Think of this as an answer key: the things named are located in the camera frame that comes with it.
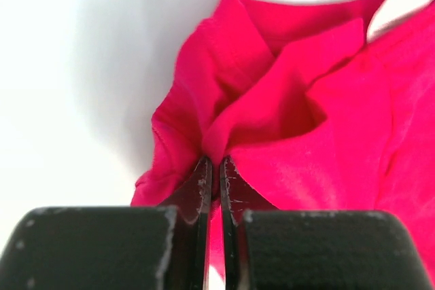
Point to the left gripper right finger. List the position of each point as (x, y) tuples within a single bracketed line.
[(267, 248)]

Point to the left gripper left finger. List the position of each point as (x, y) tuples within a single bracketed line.
[(115, 247)]

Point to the magenta t shirt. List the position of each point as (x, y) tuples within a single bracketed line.
[(314, 115)]

